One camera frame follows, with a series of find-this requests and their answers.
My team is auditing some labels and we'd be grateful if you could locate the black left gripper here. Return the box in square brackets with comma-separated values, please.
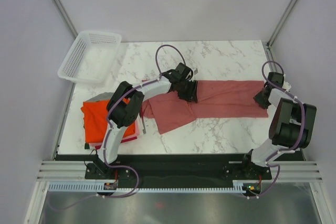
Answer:
[177, 79, 197, 104]

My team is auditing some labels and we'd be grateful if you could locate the dusty pink t-shirt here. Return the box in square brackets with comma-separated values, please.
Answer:
[142, 80, 268, 134]

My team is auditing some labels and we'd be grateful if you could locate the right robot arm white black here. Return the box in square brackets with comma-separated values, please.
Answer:
[240, 72, 317, 179]

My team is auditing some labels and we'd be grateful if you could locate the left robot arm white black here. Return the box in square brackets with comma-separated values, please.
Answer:
[97, 63, 197, 178]

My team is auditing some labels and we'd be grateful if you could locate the white folded t-shirt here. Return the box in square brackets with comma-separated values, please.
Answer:
[135, 115, 146, 136]

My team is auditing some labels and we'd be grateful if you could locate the light pink folded t-shirt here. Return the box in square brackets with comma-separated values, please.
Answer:
[121, 123, 138, 143]

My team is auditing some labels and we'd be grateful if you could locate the crimson folded t-shirt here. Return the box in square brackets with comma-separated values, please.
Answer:
[86, 100, 144, 149]

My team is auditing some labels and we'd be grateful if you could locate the orange folded t-shirt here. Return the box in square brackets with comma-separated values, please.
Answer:
[80, 99, 137, 143]

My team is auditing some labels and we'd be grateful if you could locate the white plastic basket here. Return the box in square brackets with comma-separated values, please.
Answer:
[57, 30, 122, 84]

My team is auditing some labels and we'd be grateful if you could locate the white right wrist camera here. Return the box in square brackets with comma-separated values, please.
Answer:
[282, 75, 291, 91]

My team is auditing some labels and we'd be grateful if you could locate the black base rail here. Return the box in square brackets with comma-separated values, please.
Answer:
[85, 154, 272, 189]

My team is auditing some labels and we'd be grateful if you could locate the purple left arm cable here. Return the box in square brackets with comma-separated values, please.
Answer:
[101, 44, 188, 198]

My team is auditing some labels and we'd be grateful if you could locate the right aluminium frame post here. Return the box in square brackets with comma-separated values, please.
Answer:
[265, 0, 299, 50]

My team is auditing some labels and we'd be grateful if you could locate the aluminium frame post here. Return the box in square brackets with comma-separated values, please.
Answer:
[52, 0, 78, 39]
[265, 0, 299, 50]

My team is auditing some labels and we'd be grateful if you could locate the white slotted cable duct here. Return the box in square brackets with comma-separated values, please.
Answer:
[48, 180, 259, 193]

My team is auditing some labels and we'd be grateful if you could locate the left aluminium frame post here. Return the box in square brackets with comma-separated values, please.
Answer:
[52, 0, 78, 39]

